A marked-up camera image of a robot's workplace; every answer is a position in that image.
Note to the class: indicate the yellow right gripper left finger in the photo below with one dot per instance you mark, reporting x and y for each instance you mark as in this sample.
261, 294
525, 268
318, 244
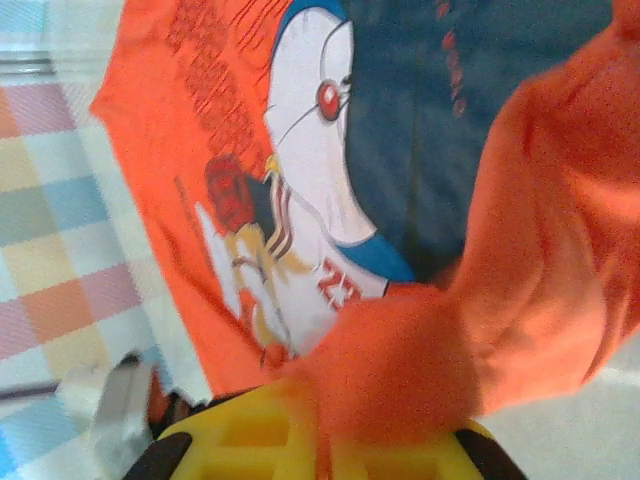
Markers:
250, 440

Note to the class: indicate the orange printed t-shirt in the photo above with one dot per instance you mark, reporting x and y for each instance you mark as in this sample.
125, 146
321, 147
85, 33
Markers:
525, 250

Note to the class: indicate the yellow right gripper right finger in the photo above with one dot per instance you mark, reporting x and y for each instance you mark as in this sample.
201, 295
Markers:
400, 462

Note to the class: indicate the pastel checked backdrop cloth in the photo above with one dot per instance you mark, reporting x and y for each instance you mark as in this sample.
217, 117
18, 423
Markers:
60, 250

